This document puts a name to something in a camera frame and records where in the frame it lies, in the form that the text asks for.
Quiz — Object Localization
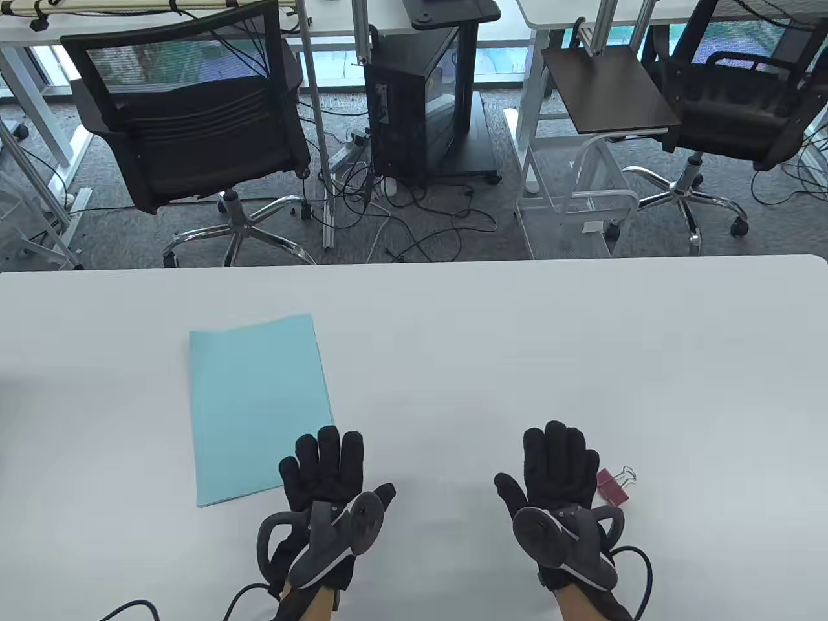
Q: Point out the black mesh armrest office chair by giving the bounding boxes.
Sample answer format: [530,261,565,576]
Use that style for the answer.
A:
[623,0,828,256]

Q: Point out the person's left forearm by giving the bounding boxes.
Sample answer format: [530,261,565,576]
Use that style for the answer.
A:
[270,579,342,621]

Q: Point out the black computer tower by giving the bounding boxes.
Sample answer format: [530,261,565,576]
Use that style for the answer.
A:
[363,25,477,186]

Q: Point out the person's right forearm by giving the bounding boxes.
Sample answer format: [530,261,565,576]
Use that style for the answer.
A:
[555,584,635,621]

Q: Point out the short aluminium profile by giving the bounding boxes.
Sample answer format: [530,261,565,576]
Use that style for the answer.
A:
[351,0,374,67]

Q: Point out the white wire basket cart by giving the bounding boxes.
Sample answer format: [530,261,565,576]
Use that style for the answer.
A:
[514,129,641,261]

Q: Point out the aluminium profile bracket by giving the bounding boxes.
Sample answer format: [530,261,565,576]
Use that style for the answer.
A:
[578,0,654,60]

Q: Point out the person's left hand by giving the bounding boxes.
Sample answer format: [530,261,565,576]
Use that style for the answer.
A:
[268,426,397,593]

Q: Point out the person's right hand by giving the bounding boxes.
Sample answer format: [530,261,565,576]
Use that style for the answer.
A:
[495,420,625,591]

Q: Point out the pink binder clip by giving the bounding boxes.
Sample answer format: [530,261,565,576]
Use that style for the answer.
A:
[595,466,638,505]

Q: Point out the black floor cables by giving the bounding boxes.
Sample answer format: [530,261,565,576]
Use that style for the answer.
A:
[301,97,500,263]

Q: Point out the light blue paper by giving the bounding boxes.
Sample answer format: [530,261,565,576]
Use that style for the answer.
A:
[190,315,336,507]

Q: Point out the tall aluminium frame post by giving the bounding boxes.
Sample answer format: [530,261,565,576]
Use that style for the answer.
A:
[296,0,338,250]

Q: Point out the black glove cable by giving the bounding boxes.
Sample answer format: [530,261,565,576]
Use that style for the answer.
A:
[608,546,655,621]
[97,581,280,621]

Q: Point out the beige roll with black straps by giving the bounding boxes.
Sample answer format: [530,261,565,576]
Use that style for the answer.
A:
[0,0,241,21]

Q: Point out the white power strip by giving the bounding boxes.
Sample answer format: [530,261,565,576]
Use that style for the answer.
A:
[329,128,371,173]

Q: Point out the aluminium frame foot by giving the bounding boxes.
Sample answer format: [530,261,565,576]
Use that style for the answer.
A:
[0,120,94,271]

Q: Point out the dark brown board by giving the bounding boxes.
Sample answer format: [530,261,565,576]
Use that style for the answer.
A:
[541,44,684,136]

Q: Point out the black grey hand tracker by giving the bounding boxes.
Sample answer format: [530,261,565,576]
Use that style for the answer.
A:
[257,491,384,590]
[512,505,626,591]

